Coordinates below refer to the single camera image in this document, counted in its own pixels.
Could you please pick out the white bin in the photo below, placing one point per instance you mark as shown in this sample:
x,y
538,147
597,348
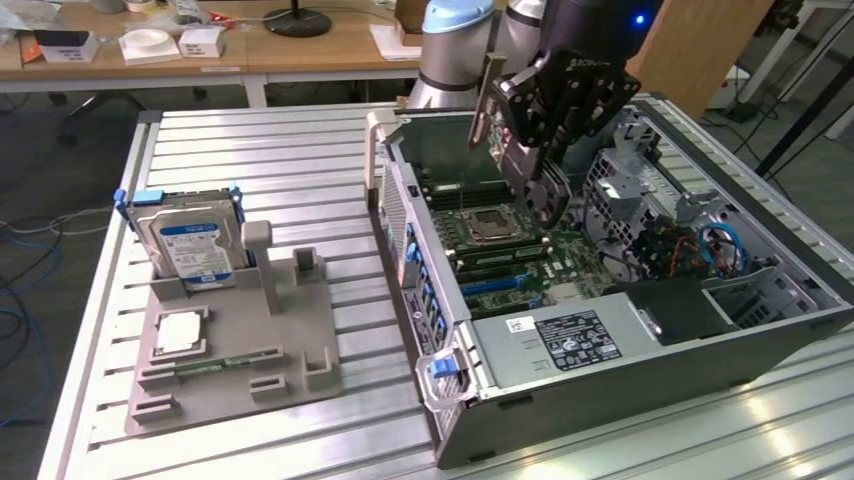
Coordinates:
x,y
730,90

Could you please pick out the hard disk in blue carrier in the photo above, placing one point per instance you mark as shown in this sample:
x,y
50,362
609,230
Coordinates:
x,y
187,250

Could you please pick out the green RAM stick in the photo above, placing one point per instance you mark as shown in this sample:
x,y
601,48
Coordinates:
x,y
201,369

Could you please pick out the white box with roll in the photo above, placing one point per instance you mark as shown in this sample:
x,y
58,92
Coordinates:
x,y
150,50

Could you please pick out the black metal stand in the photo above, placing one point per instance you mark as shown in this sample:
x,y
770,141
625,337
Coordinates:
x,y
770,160

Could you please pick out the CPU socket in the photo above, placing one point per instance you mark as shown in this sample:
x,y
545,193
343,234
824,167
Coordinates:
x,y
494,227

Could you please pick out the blue case latch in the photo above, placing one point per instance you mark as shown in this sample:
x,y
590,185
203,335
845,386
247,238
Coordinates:
x,y
441,370

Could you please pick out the silver CPU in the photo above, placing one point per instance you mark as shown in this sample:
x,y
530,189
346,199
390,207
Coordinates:
x,y
179,332

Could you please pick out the metal disk bay cage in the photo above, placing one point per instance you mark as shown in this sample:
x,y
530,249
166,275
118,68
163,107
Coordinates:
x,y
621,200

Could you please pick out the grey parts rack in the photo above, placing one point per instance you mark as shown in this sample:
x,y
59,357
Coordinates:
x,y
234,340

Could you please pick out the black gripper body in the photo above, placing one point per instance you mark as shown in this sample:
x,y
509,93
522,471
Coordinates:
x,y
588,30

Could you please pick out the black installed RAM stick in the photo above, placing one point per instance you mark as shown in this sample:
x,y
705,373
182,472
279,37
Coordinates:
x,y
501,257

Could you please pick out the black-topped white box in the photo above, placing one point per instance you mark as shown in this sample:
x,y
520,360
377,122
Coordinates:
x,y
67,52

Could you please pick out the wooden desk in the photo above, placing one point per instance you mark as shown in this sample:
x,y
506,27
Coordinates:
x,y
101,70

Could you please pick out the silver chipset heatsink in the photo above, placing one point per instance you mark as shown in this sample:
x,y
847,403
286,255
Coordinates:
x,y
569,294

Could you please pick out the black chair base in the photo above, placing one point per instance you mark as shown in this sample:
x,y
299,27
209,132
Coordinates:
x,y
87,107

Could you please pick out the cardboard box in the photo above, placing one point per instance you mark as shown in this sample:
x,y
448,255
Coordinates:
x,y
408,15

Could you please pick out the orange booklet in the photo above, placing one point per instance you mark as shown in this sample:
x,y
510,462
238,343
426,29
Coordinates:
x,y
30,52

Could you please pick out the white paper sheet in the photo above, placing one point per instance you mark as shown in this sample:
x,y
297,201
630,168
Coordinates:
x,y
394,47

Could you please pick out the open dark PC case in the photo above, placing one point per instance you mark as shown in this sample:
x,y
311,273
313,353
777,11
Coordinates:
x,y
601,400

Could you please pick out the plain white box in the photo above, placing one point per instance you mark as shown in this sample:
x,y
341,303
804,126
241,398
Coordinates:
x,y
201,42

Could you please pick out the black lamp base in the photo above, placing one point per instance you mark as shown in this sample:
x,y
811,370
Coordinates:
x,y
297,25

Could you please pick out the clear plastic bag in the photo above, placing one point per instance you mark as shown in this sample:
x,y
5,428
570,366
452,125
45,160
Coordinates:
x,y
21,15

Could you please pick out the blue expansion slot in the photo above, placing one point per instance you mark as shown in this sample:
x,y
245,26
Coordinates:
x,y
494,286

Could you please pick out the grey cup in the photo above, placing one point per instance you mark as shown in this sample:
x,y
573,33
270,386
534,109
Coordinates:
x,y
107,6

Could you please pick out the green motherboard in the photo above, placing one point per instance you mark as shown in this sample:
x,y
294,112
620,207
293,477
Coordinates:
x,y
574,260

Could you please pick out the wooden cabinet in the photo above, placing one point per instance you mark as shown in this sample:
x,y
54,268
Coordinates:
x,y
701,50

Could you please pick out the small red device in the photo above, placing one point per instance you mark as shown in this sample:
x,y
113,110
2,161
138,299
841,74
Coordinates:
x,y
221,19

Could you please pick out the grey power supply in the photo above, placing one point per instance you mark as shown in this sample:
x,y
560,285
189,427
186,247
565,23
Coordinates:
x,y
521,360

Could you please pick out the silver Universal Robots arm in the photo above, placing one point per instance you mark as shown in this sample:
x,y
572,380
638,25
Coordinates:
x,y
448,60

